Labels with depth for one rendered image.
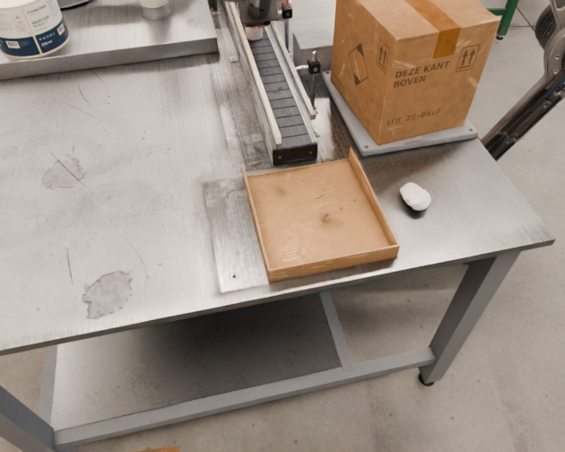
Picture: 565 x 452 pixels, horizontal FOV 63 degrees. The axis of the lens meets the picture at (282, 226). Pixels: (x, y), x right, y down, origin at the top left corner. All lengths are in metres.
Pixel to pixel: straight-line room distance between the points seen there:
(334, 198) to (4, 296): 0.69
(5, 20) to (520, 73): 2.74
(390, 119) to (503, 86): 2.07
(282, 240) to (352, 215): 0.17
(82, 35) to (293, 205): 0.93
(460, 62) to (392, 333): 1.04
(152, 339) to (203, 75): 0.83
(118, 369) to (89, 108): 0.77
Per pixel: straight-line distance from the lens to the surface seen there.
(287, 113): 1.19
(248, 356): 1.50
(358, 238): 0.97
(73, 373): 1.61
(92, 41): 1.61
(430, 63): 1.09
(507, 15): 3.56
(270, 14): 1.37
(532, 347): 1.96
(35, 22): 1.56
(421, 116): 1.16
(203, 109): 1.31
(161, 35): 1.58
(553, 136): 2.87
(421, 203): 1.02
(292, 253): 0.93
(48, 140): 1.34
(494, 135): 1.73
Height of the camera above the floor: 1.58
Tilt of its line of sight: 50 degrees down
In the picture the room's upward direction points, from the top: 1 degrees counter-clockwise
